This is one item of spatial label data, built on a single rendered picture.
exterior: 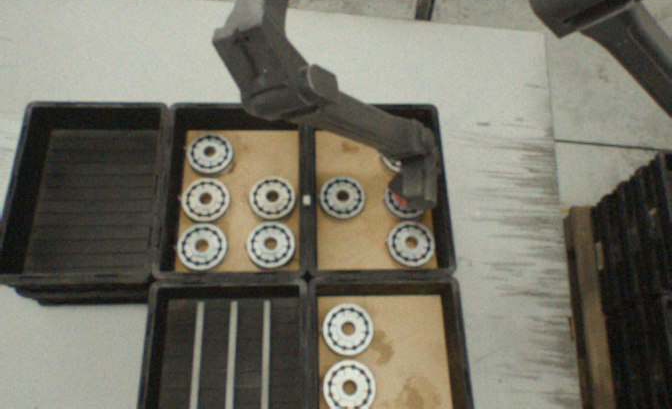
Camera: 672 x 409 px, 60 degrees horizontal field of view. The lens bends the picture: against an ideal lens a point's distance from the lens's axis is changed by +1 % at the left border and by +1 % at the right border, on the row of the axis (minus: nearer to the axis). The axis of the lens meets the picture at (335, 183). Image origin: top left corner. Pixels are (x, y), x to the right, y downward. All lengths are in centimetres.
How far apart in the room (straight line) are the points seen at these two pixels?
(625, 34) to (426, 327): 73
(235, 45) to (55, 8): 121
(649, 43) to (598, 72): 206
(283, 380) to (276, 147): 52
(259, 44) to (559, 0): 33
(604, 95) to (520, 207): 130
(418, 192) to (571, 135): 159
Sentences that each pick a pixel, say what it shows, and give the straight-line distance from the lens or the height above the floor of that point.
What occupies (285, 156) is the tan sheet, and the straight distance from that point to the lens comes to 134.
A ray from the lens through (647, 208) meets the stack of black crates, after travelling 194.
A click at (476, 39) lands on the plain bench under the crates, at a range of 177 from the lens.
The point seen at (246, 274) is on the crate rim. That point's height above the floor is 93.
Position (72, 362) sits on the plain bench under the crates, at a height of 70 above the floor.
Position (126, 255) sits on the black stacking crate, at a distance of 130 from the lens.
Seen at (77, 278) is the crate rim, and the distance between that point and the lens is 121.
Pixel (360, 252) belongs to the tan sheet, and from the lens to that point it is 126.
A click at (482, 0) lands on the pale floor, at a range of 286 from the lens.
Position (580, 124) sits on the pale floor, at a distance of 262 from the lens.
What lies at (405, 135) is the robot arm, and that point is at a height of 117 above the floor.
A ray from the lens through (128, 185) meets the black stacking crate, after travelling 136.
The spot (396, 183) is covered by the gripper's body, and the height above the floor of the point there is 96.
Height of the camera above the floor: 202
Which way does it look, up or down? 65 degrees down
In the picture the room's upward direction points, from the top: 8 degrees clockwise
